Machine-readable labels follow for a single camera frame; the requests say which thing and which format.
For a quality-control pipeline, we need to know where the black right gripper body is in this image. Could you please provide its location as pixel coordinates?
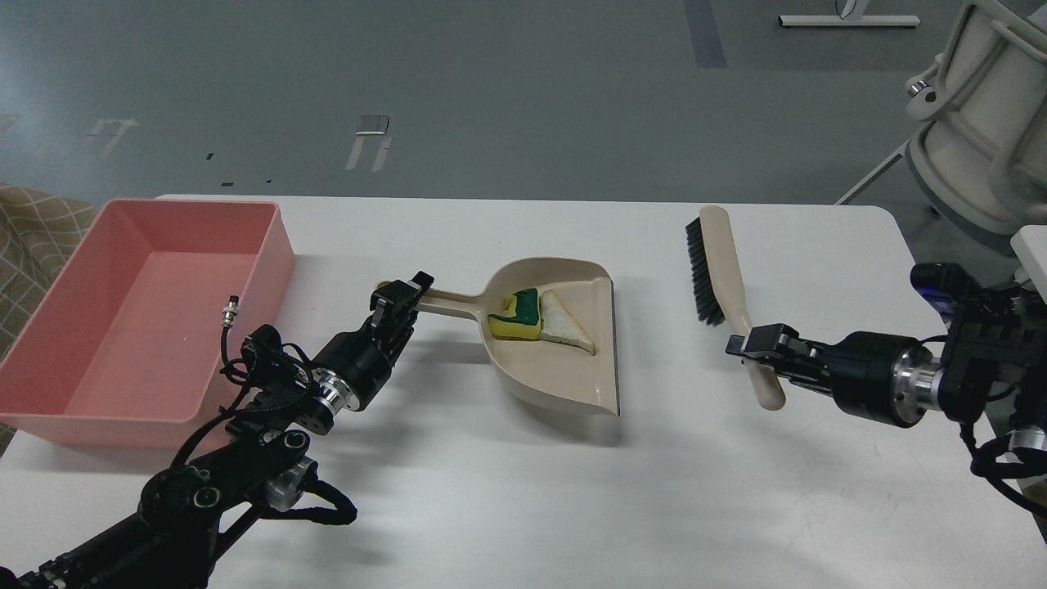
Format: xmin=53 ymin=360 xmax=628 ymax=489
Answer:
xmin=783 ymin=331 xmax=932 ymax=429

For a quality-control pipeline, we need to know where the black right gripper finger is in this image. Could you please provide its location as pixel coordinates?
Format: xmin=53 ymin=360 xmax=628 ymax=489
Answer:
xmin=725 ymin=323 xmax=819 ymax=361
xmin=760 ymin=364 xmax=831 ymax=398

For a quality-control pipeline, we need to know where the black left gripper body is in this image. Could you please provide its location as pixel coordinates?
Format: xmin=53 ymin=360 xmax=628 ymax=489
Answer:
xmin=312 ymin=314 xmax=407 ymax=411

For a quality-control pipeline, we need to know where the beige hand brush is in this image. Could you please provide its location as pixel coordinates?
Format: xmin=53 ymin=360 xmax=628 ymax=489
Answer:
xmin=685 ymin=205 xmax=788 ymax=411

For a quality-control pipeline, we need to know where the yellow green sponge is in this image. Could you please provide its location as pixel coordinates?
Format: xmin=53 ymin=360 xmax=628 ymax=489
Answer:
xmin=487 ymin=288 xmax=542 ymax=340

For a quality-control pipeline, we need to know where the beige plastic dustpan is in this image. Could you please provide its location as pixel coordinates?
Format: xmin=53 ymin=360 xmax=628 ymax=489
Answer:
xmin=418 ymin=257 xmax=620 ymax=416

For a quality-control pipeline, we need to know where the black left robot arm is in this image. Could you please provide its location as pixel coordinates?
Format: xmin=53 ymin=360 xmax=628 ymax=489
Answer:
xmin=2 ymin=272 xmax=435 ymax=588

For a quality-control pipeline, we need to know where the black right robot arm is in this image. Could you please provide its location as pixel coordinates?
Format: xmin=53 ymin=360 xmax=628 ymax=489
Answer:
xmin=726 ymin=263 xmax=1045 ymax=518

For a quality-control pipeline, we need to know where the pink plastic bin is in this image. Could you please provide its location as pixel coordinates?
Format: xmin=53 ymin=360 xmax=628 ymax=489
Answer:
xmin=1 ymin=199 xmax=295 ymax=448

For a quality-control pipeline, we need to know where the white floor stand base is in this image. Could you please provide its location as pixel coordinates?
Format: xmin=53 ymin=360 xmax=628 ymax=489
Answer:
xmin=778 ymin=1 xmax=921 ymax=29

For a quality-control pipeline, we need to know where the beige patterned cloth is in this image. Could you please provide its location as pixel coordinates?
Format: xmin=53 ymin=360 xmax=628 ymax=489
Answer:
xmin=1 ymin=183 xmax=97 ymax=357

